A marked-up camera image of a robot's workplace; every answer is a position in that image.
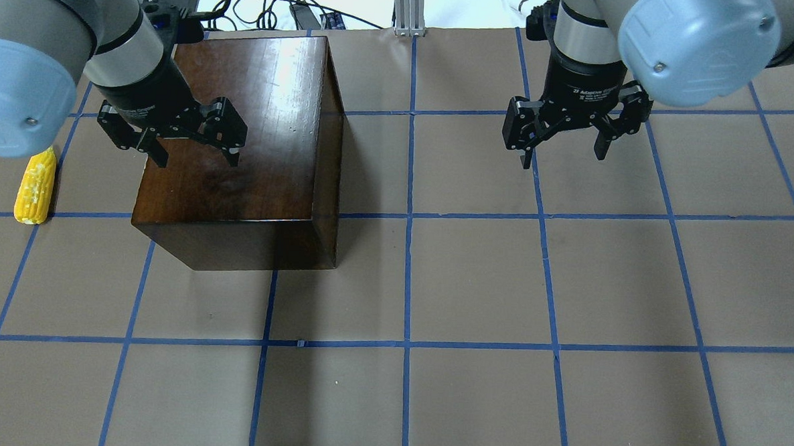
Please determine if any yellow corn cob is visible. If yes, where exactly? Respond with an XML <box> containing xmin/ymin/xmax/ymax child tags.
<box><xmin>13</xmin><ymin>146</ymin><xmax>58</xmax><ymax>225</ymax></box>

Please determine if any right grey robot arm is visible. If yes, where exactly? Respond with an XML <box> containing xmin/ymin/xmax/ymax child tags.
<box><xmin>501</xmin><ymin>0</ymin><xmax>794</xmax><ymax>168</ymax></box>

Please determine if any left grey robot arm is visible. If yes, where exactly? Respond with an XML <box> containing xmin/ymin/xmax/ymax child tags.
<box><xmin>0</xmin><ymin>0</ymin><xmax>248</xmax><ymax>167</ymax></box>

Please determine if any black power strip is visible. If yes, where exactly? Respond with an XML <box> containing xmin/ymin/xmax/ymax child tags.
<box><xmin>289</xmin><ymin>1</ymin><xmax>323</xmax><ymax>31</ymax></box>

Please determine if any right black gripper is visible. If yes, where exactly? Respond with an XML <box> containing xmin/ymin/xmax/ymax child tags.
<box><xmin>503</xmin><ymin>52</ymin><xmax>653</xmax><ymax>170</ymax></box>

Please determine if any aluminium frame post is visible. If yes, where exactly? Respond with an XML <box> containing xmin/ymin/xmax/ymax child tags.
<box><xmin>392</xmin><ymin>0</ymin><xmax>426</xmax><ymax>38</ymax></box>

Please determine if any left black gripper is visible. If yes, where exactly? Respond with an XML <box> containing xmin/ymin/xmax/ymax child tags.
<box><xmin>97</xmin><ymin>58</ymin><xmax>248</xmax><ymax>168</ymax></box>

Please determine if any dark wooden drawer cabinet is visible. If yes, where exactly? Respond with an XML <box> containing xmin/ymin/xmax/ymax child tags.
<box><xmin>131</xmin><ymin>36</ymin><xmax>345</xmax><ymax>271</ymax></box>

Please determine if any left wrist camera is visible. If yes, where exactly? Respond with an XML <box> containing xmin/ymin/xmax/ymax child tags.
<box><xmin>141</xmin><ymin>0</ymin><xmax>204</xmax><ymax>49</ymax></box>

